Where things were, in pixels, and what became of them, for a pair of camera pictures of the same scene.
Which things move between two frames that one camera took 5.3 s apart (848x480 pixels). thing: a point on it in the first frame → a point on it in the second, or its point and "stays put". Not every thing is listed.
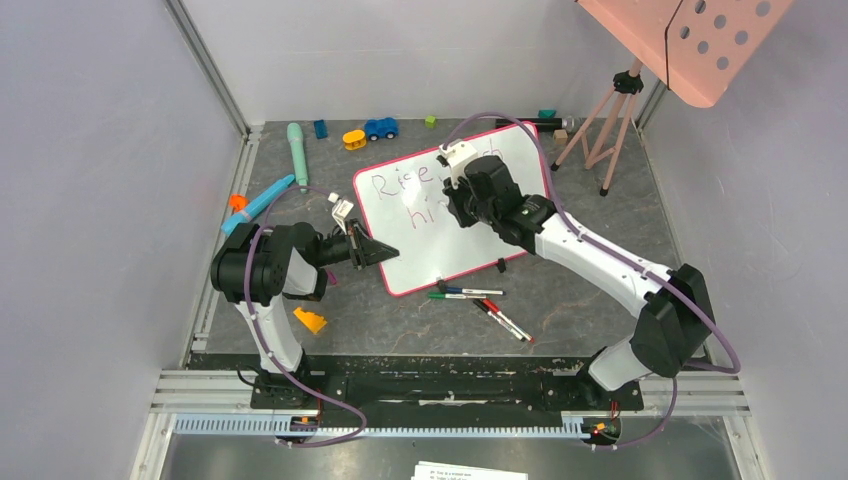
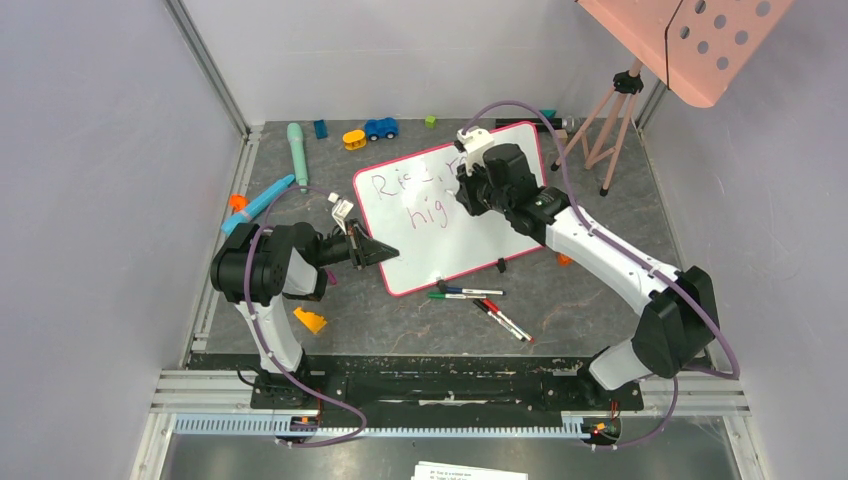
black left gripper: (364, 250) stays put
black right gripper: (457, 201) → (470, 196)
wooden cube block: (561, 136) stays put
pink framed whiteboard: (405, 209) stays put
